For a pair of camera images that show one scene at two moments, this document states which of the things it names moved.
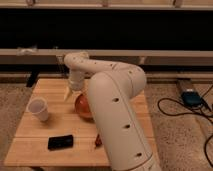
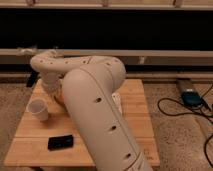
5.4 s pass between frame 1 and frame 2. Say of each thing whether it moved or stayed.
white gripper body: moved
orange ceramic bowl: moved
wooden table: stayed
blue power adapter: stayed
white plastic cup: stayed
